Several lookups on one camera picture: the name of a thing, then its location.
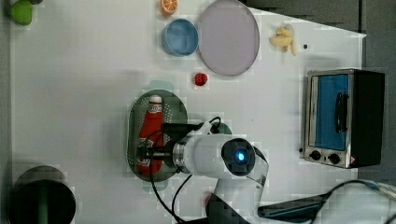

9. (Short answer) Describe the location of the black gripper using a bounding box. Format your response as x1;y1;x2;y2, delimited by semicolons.
136;123;201;169

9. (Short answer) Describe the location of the red ketchup bottle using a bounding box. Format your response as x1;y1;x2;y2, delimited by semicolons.
137;95;163;176

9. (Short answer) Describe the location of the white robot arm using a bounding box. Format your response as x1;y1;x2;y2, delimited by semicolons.
137;121;269;224

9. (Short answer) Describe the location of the green oval strainer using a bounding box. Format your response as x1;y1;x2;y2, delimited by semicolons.
126;80;188;192

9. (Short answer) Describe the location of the red strawberry toy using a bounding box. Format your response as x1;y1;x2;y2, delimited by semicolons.
194;73;208;87

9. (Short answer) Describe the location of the blue bowl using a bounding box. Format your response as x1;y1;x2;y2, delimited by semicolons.
162;19;199;57

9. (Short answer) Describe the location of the round grey plate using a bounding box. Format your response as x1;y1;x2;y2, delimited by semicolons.
198;0;260;76

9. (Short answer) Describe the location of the orange slice toy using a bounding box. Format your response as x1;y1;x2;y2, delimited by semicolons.
160;0;178;15

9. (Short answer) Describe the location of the black cylinder container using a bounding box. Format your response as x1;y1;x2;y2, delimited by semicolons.
7;165;77;224

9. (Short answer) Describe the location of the silver toaster oven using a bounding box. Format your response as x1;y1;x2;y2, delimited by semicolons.
304;69;385;169

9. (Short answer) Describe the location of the green pear toy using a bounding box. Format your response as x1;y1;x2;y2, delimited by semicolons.
10;0;33;26

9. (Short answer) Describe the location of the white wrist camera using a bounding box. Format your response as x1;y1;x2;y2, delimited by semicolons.
188;117;221;136

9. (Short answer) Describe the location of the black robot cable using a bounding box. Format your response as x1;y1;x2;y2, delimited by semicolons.
148;129;194;224

